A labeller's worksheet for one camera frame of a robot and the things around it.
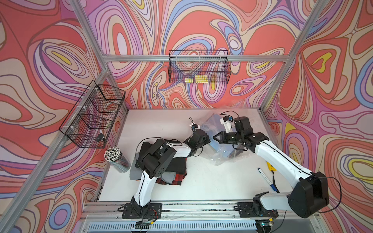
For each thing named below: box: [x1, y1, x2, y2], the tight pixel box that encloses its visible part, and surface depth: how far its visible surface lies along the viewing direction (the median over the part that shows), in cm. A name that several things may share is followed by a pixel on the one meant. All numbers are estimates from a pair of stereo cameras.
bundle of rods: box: [103, 146, 131, 174], surface depth 77 cm
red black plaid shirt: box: [155, 171, 187, 186], surface depth 83 cm
